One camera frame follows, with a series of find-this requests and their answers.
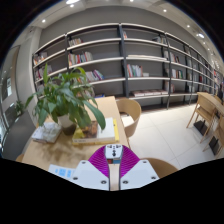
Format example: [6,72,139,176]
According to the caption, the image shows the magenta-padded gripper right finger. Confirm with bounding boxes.
[118,145,160,191]

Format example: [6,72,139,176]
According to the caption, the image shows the light wooden frame chair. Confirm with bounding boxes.
[185,96,218,144]
[203,116,224,158]

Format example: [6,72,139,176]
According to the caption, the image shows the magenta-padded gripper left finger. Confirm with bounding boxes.
[71,145,111,191]

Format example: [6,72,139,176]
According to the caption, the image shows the small green potted plant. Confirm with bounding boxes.
[13,99,26,116]

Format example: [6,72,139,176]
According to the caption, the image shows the grey covered magazine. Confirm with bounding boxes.
[31,121,63,144]

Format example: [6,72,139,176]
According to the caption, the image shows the grey shelf unit with books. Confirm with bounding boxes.
[31,22,224,109]

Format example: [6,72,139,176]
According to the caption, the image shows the round ceiling lights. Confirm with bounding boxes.
[41,0,206,39]

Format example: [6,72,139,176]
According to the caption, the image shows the white and blue charger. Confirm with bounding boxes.
[104,144,124,166]

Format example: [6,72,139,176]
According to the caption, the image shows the green plant in white pot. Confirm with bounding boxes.
[24,63,107,136]

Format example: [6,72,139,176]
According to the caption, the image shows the yellow book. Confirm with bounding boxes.
[72,118,120,146]

